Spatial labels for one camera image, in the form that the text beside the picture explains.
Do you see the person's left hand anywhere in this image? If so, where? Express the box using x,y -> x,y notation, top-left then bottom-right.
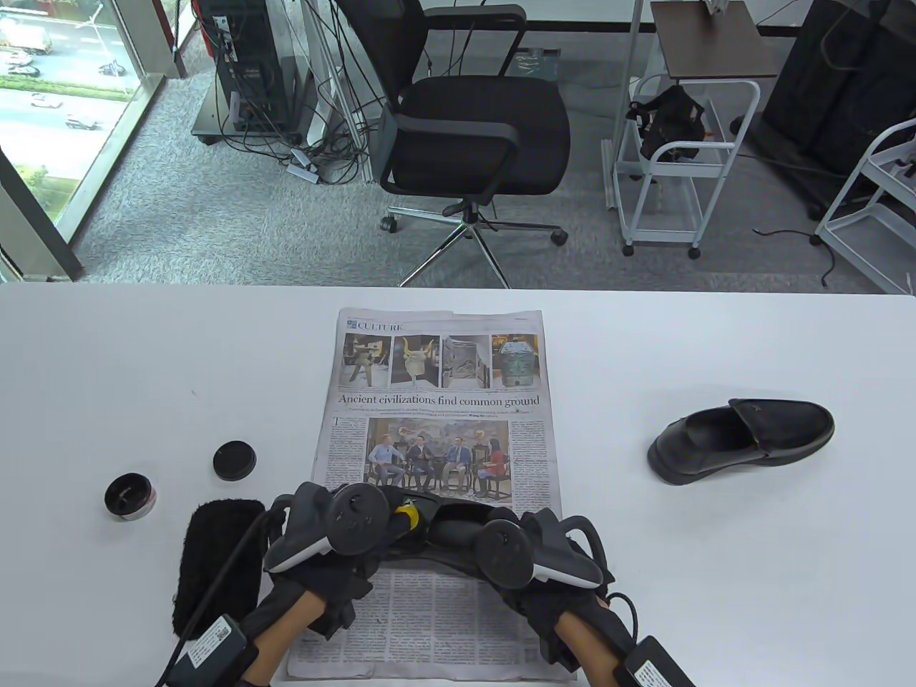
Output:
271,489 -> 419,640

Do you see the person's left forearm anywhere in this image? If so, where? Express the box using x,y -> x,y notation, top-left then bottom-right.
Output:
247,594 -> 328,687

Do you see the black fuzzy cloth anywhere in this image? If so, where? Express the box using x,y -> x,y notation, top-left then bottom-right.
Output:
172,500 -> 268,638

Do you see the black bag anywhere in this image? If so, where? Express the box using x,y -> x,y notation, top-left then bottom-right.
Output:
627,84 -> 708,162

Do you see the black leather loafer shoe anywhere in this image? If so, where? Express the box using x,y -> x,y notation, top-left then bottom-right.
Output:
648,399 -> 836,486
390,490 -> 527,575

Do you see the black cabinet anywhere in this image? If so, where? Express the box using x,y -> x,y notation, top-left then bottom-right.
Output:
730,0 -> 916,219

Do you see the white mesh rolling cart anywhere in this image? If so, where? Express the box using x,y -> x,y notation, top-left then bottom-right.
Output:
614,77 -> 761,258

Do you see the grey motion controller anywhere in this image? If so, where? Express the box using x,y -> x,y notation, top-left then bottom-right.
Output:
474,517 -> 608,591
263,482 -> 391,573

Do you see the person's right forearm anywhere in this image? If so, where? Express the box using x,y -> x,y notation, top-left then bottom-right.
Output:
557,612 -> 625,687

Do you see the white tiered rolling cart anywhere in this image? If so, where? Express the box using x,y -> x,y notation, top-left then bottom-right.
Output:
814,118 -> 916,296

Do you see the black floor cable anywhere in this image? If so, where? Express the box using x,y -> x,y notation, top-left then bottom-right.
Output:
753,228 -> 837,289

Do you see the white metal frame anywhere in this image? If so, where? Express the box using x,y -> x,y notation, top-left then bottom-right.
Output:
297,0 -> 376,187

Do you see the dark wheeled platform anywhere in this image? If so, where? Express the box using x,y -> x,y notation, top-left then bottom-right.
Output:
191,72 -> 319,147

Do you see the black office chair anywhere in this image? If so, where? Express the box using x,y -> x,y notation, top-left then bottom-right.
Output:
335,0 -> 572,288

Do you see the grey power strip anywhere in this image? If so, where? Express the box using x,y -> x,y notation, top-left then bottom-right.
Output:
286,147 -> 321,183

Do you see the printed newspaper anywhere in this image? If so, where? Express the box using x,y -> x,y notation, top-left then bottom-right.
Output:
286,309 -> 579,684

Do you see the brown top side table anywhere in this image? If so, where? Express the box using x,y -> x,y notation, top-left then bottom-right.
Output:
650,0 -> 779,81

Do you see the glass window with frame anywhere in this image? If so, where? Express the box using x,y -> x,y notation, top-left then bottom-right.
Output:
0,0 -> 201,280

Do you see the person's right hand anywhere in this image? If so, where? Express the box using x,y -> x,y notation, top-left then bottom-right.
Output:
494,508 -> 618,672

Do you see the black computer tower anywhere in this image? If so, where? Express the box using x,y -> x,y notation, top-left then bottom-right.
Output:
197,0 -> 301,137

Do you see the tangle of black cables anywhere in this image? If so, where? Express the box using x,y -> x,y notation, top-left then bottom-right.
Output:
215,72 -> 380,187

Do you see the round black shoe polish tin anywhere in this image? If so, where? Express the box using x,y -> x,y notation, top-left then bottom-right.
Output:
104,472 -> 156,522

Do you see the white metal pole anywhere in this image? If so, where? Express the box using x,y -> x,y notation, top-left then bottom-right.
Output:
605,0 -> 645,212

